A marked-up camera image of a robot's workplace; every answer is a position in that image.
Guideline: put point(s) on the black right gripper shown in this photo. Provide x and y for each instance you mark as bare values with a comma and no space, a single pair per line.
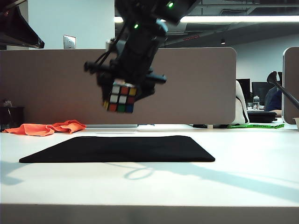
137,60

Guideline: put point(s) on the multicoloured puzzle cube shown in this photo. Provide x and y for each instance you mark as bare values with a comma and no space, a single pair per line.
121,100

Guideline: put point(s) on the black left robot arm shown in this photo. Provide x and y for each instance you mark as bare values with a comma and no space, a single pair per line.
16,30

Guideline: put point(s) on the black mouse pad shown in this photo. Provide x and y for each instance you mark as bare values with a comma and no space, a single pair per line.
116,149

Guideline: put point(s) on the wide brown desk divider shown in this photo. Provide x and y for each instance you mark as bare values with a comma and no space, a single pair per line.
46,93

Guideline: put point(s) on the orange cloth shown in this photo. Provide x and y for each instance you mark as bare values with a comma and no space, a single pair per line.
35,130

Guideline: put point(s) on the black ceiling spotlight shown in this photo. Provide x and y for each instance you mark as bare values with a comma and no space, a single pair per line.
223,42

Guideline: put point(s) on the black mesh pen holder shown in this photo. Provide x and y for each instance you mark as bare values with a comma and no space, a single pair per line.
12,119

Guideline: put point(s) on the black computer monitor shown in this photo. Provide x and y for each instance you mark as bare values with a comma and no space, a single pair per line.
244,86
259,91

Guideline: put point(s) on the pens in holder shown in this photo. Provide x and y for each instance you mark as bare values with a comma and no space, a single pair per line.
7,103

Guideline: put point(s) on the long ceiling light strip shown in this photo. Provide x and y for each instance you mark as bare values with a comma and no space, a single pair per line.
233,19

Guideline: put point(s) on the clear water bottle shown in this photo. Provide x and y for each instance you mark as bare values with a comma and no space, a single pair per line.
256,101

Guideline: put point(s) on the green printed tape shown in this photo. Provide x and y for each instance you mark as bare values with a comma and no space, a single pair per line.
257,126

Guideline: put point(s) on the black zip case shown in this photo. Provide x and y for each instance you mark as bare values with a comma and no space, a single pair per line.
261,116

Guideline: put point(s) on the person in dark blue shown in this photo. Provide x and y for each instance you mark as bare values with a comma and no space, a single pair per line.
272,102

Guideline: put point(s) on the black diagonal pole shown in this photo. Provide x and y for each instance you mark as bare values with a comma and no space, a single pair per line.
286,92

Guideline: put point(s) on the brown divider with white edge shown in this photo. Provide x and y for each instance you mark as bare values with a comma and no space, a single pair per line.
292,77

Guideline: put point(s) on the beige paper bowl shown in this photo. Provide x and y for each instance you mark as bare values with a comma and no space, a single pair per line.
296,123

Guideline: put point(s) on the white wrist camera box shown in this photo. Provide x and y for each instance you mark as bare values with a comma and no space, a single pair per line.
110,44

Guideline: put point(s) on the metal wall outlet plate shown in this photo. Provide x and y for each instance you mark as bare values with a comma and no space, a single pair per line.
69,42

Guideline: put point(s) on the white divider bracket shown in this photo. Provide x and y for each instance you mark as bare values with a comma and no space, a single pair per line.
210,126

